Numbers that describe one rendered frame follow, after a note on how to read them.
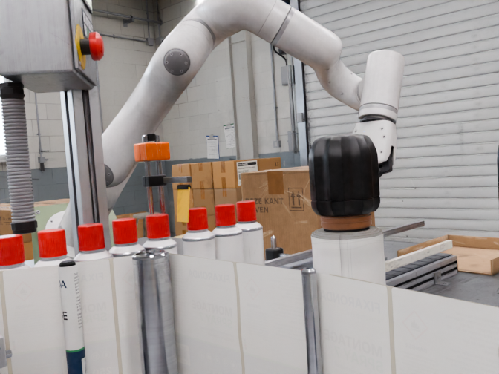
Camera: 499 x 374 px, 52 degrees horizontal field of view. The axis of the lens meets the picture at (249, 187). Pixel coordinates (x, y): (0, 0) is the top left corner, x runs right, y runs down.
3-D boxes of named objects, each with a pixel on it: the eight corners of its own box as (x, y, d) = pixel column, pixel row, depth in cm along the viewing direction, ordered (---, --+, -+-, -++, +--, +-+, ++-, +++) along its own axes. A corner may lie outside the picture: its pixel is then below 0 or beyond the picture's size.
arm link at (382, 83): (351, 111, 120) (370, 99, 111) (360, 59, 122) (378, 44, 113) (384, 120, 121) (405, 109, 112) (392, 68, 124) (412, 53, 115)
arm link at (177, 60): (131, 170, 149) (108, 202, 136) (95, 146, 146) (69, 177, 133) (226, 38, 122) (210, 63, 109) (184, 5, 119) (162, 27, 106)
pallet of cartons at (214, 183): (239, 288, 460) (230, 160, 454) (174, 279, 514) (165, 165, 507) (311, 261, 553) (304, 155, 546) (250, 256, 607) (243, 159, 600)
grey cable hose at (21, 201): (16, 235, 71) (1, 81, 69) (7, 234, 73) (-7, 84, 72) (41, 231, 73) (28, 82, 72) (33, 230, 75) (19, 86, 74)
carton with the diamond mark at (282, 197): (321, 280, 126) (313, 169, 124) (246, 271, 141) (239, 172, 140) (377, 256, 148) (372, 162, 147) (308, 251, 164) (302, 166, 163)
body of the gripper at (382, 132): (348, 116, 117) (341, 163, 115) (387, 110, 109) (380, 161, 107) (367, 127, 121) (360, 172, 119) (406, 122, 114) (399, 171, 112)
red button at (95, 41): (76, 29, 68) (99, 28, 68) (82, 35, 72) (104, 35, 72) (79, 58, 68) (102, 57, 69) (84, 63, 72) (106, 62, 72)
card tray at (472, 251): (492, 275, 126) (491, 259, 126) (397, 264, 145) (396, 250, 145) (535, 254, 146) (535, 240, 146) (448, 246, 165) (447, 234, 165)
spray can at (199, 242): (195, 343, 79) (186, 211, 78) (185, 333, 84) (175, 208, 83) (226, 335, 82) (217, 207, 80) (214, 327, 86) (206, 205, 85)
